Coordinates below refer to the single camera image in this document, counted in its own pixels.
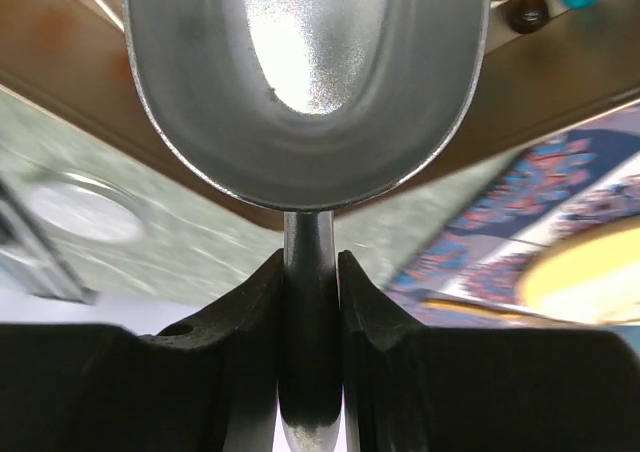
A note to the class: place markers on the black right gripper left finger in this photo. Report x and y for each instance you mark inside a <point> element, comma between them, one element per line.
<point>205,383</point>

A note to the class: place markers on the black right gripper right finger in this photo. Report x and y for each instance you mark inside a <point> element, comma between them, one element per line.
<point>411,387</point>

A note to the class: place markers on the metal scoop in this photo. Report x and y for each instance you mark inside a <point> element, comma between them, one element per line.
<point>306,106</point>

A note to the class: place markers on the gold spoon on plate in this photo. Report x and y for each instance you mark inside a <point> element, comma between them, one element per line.
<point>496,311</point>

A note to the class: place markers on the patterned cloth placemat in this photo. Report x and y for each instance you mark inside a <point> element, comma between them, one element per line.
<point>572,182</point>

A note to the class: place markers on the cream and orange plate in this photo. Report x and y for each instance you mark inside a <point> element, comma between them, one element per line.
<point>590,278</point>

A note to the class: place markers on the clear round lid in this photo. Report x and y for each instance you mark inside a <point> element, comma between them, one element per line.
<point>76,204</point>

